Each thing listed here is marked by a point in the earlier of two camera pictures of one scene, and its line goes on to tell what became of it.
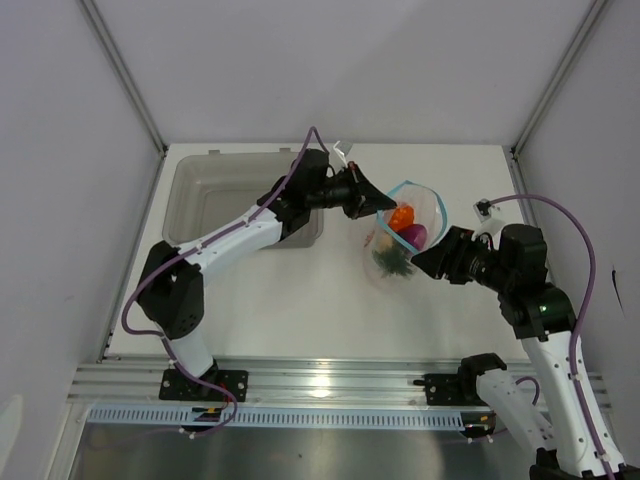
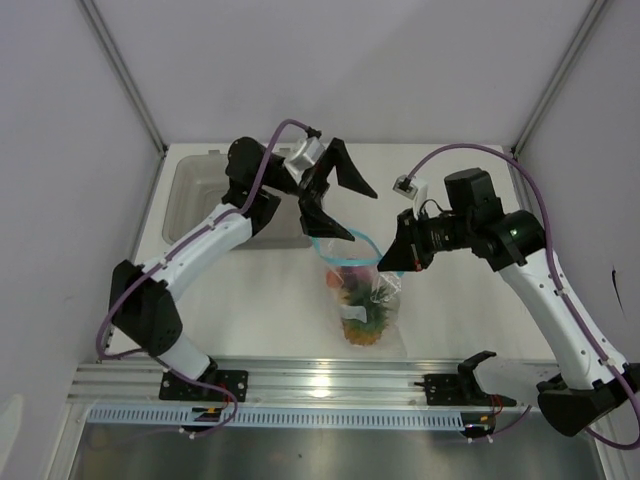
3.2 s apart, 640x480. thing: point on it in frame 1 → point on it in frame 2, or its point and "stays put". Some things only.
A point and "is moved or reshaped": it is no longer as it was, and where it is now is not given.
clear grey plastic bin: x=206 y=191 stays put
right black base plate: x=453 y=389 stays put
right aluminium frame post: x=550 y=93 stays put
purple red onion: x=415 y=235 is moved or reshaped
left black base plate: x=174 y=388 stays put
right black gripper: x=446 y=256 → x=405 y=255
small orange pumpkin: x=401 y=216 is moved or reshaped
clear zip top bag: x=400 y=233 is moved or reshaped
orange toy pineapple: x=391 y=260 is moved or reshaped
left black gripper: x=372 y=199 → x=313 y=185
